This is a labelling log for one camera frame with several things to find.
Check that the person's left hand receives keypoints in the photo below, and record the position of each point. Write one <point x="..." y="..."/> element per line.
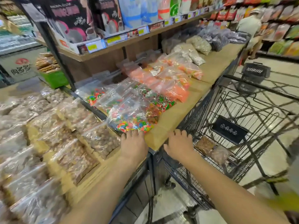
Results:
<point x="134" y="146"/>

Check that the person's right hand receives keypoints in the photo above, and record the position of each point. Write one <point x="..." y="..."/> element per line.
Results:
<point x="181" y="146"/>

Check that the person's left fingers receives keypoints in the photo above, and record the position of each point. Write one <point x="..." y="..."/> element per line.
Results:
<point x="132" y="133"/>

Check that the person's right thumb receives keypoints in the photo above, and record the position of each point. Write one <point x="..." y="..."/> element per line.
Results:
<point x="166" y="147"/>

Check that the person's right forearm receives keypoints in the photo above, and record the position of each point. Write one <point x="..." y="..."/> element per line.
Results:
<point x="224" y="193"/>

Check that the person's left forearm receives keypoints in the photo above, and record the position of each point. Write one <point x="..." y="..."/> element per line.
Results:
<point x="105" y="195"/>

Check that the pile of multicoloured candy bags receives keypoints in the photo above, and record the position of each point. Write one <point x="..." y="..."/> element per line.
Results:
<point x="130" y="107"/>

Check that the wooden display stand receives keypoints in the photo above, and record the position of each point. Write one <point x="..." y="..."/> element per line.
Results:
<point x="174" y="118"/>

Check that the brown nut bag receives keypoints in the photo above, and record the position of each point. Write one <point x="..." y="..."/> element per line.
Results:
<point x="205" y="145"/>

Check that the pale pink nut bag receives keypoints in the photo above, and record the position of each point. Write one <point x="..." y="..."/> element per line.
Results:
<point x="220" y="155"/>

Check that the pile of orange candy bags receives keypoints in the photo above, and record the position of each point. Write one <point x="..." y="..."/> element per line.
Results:
<point x="163" y="79"/>

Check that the black cart sign plate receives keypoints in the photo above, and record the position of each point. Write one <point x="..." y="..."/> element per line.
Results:
<point x="230" y="130"/>

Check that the wooden shelf unit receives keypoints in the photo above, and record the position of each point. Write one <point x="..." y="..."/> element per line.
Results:
<point x="98" y="60"/>

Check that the pile of clear nut bags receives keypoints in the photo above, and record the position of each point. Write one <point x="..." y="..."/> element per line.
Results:
<point x="46" y="142"/>

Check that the row of shelf price tags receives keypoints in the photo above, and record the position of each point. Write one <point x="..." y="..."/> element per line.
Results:
<point x="142" y="30"/>

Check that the pile of pale seed bags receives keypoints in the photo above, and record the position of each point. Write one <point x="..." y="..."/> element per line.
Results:
<point x="198" y="45"/>

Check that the stack of brown snack packs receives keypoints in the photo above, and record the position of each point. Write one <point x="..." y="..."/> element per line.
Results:
<point x="46" y="64"/>

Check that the black shopping basket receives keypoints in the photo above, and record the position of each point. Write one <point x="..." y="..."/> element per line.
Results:
<point x="254" y="72"/>

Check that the pile of dark dried-fruit bags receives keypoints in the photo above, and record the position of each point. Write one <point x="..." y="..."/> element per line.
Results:
<point x="215" y="37"/>

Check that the small black pink box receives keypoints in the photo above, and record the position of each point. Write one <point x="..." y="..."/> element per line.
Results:
<point x="108" y="13"/>

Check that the blue white packets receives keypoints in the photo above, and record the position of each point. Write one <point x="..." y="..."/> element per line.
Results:
<point x="137" y="10"/>

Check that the red white packet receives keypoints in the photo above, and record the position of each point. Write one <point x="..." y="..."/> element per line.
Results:
<point x="164" y="8"/>

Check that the white sign panel red logo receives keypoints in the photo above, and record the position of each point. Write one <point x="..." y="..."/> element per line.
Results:
<point x="21" y="66"/>

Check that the large black pink box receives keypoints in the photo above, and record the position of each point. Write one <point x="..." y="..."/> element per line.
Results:
<point x="70" y="18"/>

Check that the green white packet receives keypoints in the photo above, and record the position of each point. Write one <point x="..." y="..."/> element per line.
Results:
<point x="175" y="5"/>

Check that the glass chiller cabinet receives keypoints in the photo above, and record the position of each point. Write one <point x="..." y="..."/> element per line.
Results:
<point x="16" y="39"/>

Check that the wall shelf of colourful packets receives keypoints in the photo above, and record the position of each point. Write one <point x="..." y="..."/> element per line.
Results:
<point x="278" y="23"/>

